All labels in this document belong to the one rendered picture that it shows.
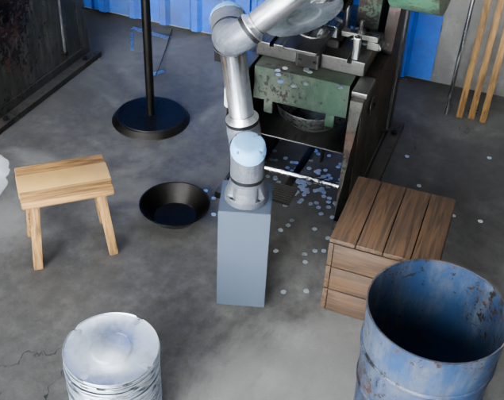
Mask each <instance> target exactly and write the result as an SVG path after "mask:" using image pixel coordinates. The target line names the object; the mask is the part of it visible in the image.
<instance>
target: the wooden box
mask: <svg viewBox="0 0 504 400"><path fill-rule="evenodd" d="M381 184H382V185H381ZM430 195H431V194H429V193H425V192H422V191H419V190H413V189H410V188H407V189H406V188H405V187H401V186H397V185H394V184H390V183H384V182H383V183H382V182H380V181H377V180H374V179H368V178H364V177H361V176H358V179H357V180H356V183H355V185H354V187H353V189H352V192H351V194H350V195H349V198H348V201H347V202H346V204H345V206H344V209H343V211H342V213H341V215H340V218H339V220H338V222H337V224H336V227H335V229H334V230H333V233H332V235H331V237H330V241H329V249H328V255H327V261H326V267H325V278H324V284H323V291H322V296H321V308H325V309H326V310H330V311H333V312H336V313H341V314H343V315H347V316H349V317H354V318H357V319H360V320H363V321H364V318H365V311H366V305H367V303H366V301H367V290H368V287H369V285H370V283H371V281H372V280H373V278H374V277H375V276H376V275H377V274H378V273H380V272H381V270H383V269H384V268H386V267H389V266H390V265H392V264H394V263H398V262H401V261H404V260H415V259H431V260H441V257H442V254H443V251H444V246H445V242H446V239H447V235H448V231H449V227H450V224H451V220H452V215H453V212H454V209H455V204H456V200H454V199H450V198H445V197H441V196H438V195H435V194H432V195H431V197H430Z"/></svg>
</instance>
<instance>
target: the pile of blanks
mask: <svg viewBox="0 0 504 400"><path fill-rule="evenodd" d="M148 369H149V370H148V371H147V372H146V373H145V374H143V375H142V376H141V377H140V378H138V379H136V380H134V381H132V382H130V383H126V384H124V385H120V386H116V387H96V386H91V385H89V384H86V383H83V382H82V381H83V379H80V380H77V379H76V378H75V377H74V376H73V375H72V374H71V373H70V372H69V371H68V370H67V368H66V367H65V365H64V362H63V370H64V374H65V379H66V381H67V391H68V395H69V400H162V386H161V368H160V349H159V353H158V356H157V358H156V361H155V363H154V364H153V365H152V366H151V367H148Z"/></svg>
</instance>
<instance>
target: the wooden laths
mask: <svg viewBox="0 0 504 400"><path fill-rule="evenodd" d="M491 1H492V0H485V1H484V4H483V10H482V13H481V17H480V20H479V26H478V29H477V33H476V36H475V42H474V45H473V49H472V53H471V58H470V62H469V65H468V69H467V74H466V78H465V81H464V87H463V90H462V94H461V97H460V103H459V106H458V110H457V114H456V116H457V117H460V118H462V117H463V114H464V108H465V105H466V101H467V96H468V92H469V89H470V85H471V80H472V76H473V73H474V70H475V64H476V60H477V57H478V54H479V48H480V45H481V41H482V38H483V32H484V29H485V26H486V23H487V17H488V14H489V10H490V7H491ZM474 4H475V0H471V2H470V6H469V9H468V13H467V19H466V22H465V26H464V32H463V36H462V39H461V43H460V49H459V52H458V56H457V60H456V66H455V69H454V73H453V77H452V82H451V86H450V90H449V93H448V99H447V103H446V107H445V110H444V114H448V110H449V107H450V103H451V100H452V93H453V90H454V86H455V83H456V77H457V73H458V70H459V66H460V61H461V57H462V53H463V50H464V44H465V40H466V37H467V31H468V27H469V24H470V20H471V14H472V10H473V7H474ZM503 6H504V0H498V3H497V6H496V10H495V12H494V18H493V21H492V25H491V30H490V34H489V37H488V41H487V46H486V49H485V52H484V56H483V62H482V65H481V68H480V72H479V77H478V80H477V83H476V87H475V93H474V96H473V99H472V103H471V108H470V112H469V114H468V118H470V119H473V120H474V118H475V113H476V110H477V106H478V103H479V98H480V95H481V91H482V88H483V82H484V79H485V76H486V73H487V67H488V64H489V61H490V57H491V52H492V48H493V45H494V40H495V37H496V33H497V30H498V25H499V22H500V18H501V15H502V9H503ZM503 56H504V29H503V33H502V38H501V41H500V45H499V47H498V53H497V56H496V60H495V62H494V68H493V71H492V74H491V80H490V83H489V86H488V89H487V95H486V98H485V101H484V104H483V110H482V113H481V116H480V119H479V122H482V123H486V119H487V115H488V111H489V108H490V105H491V99H492V97H493V93H494V89H495V85H496V82H497V78H498V73H499V70H500V67H501V64H502V59H503Z"/></svg>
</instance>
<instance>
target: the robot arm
mask: <svg viewBox="0 0 504 400"><path fill-rule="evenodd" d="M306 1H308V0H265V1H264V2H263V3H261V4H260V5H259V6H257V7H256V8H255V9H254V10H253V11H252V12H250V13H249V14H246V13H245V11H244V9H243V8H242V6H240V5H239V4H237V3H235V2H222V3H220V4H218V5H216V6H215V7H214V8H213V10H212V12H211V14H210V27H211V35H212V41H213V44H214V50H215V52H217V53H219V54H220V57H221V67H222V73H223V78H224V84H225V93H226V98H227V104H228V109H229V114H228V115H227V116H226V118H225V122H226V128H227V134H228V138H229V151H230V179H229V181H228V184H227V186H226V188H225V200H226V202H227V203H228V204H229V205H230V206H232V207H234V208H236V209H239V210H256V209H259V208H260V207H262V206H263V205H265V203H266V202H267V198H268V191H267V187H266V184H265V182H264V168H265V156H266V152H267V149H266V144H265V141H264V139H263V138H262V136H261V128H260V119H259V114H258V113H257V112H256V111H255V110H254V109H253V103H252V91H251V84H250V78H249V72H248V60H247V54H246V52H247V51H248V50H249V49H251V48H252V47H254V46H255V45H257V44H258V43H259V42H261V41H262V38H263V35H264V34H265V33H266V32H267V31H269V30H270V29H271V28H273V27H274V26H275V25H277V24H278V23H279V22H281V20H283V19H284V18H285V17H287V16H288V15H289V14H291V13H292V12H293V11H295V10H296V9H297V8H298V7H299V6H301V5H302V4H303V3H305V2H306Z"/></svg>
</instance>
